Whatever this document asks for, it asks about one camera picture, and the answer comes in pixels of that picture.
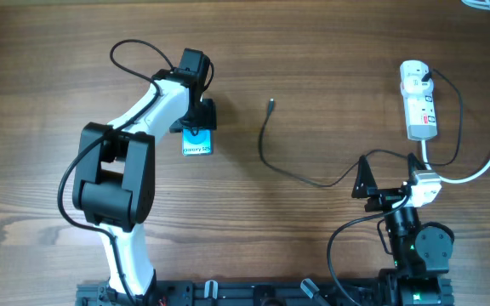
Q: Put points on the white USB charger plug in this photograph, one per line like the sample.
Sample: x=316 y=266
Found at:
x=413 y=84

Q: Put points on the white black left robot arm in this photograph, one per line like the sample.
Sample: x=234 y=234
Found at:
x=114 y=173

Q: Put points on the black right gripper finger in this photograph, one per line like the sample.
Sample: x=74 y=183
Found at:
x=365 y=185
x=414 y=164

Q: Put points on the white power strip socket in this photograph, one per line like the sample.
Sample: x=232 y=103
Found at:
x=419 y=111

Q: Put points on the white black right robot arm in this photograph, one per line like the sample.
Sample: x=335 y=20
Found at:
x=421 y=251

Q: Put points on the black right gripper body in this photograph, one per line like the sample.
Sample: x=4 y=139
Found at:
x=384 y=198

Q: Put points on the blue screen smartphone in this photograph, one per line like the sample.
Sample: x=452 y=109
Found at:
x=197 y=143

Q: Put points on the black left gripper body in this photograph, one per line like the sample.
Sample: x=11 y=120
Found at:
x=198 y=118

